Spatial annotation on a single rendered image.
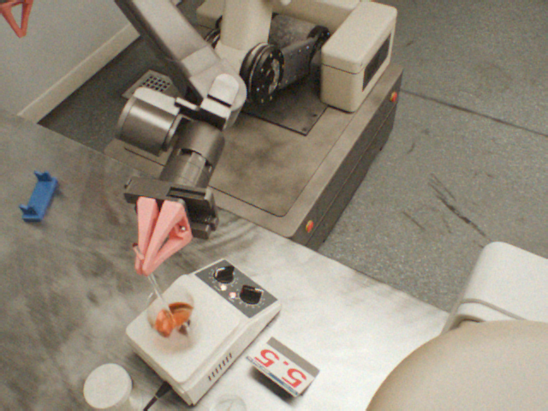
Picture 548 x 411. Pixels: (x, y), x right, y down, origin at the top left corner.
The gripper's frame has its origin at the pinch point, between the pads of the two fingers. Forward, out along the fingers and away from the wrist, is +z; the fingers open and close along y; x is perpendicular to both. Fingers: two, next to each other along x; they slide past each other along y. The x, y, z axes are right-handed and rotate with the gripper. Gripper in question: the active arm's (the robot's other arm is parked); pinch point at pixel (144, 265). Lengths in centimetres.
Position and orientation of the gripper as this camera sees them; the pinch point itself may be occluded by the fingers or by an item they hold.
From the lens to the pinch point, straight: 57.2
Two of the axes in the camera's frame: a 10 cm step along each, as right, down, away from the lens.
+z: -2.5, 7.8, -5.7
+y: 9.7, 1.7, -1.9
